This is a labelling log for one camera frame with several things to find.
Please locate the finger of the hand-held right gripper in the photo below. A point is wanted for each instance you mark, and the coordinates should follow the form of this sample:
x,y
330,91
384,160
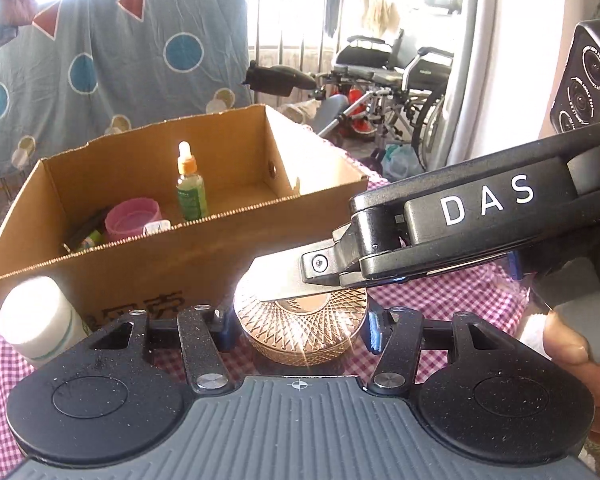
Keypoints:
x,y
290,275

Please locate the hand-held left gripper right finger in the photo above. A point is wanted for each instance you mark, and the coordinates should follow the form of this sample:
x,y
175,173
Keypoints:
x,y
373,334

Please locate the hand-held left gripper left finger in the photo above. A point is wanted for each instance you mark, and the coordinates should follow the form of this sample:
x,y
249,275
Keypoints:
x,y
228,334

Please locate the gold lidded jar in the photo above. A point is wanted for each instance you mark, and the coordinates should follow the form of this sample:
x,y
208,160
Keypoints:
x,y
300,335

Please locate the brown cardboard box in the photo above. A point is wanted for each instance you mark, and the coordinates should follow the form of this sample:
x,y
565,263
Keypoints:
x,y
180,260

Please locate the green dropper bottle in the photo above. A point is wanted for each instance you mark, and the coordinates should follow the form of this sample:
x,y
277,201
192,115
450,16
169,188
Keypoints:
x,y
192,200

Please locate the white charger plug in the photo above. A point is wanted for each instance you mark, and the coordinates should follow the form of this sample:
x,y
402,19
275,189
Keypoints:
x,y
157,227

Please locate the pink plastic lid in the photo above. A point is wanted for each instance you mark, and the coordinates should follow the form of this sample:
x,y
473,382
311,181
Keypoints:
x,y
130,222

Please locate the green lip balm tube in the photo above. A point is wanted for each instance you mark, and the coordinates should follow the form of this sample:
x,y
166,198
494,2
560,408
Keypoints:
x,y
92,241

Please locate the purple checkered tablecloth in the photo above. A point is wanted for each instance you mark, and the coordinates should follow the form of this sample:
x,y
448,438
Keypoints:
x,y
455,300

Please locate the pale plastic bag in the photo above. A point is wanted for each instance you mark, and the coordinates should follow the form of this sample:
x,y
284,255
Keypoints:
x,y
402,162

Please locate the folded silver wheelchair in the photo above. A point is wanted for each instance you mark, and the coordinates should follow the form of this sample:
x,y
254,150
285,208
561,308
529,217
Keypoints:
x,y
425,85

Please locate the grey padded leg rest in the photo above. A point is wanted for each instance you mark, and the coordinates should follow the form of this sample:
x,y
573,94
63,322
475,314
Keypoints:
x,y
330,112

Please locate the white supplement bottle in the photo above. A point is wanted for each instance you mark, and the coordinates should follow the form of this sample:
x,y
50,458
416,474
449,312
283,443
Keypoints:
x,y
40,320

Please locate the black padded seat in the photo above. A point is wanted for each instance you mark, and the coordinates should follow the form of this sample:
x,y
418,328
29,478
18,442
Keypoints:
x,y
280,77

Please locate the wheelchair with black cushions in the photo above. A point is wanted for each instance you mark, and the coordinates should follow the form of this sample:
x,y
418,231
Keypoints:
x,y
365,55

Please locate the beige hanging towel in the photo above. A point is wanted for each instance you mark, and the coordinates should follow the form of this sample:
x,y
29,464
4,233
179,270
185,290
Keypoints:
x,y
380,12

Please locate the metal railing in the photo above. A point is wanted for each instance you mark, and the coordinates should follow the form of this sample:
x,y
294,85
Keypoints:
x,y
290,20

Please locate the blue patterned blanket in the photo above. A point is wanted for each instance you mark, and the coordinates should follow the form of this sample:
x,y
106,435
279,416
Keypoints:
x,y
130,60

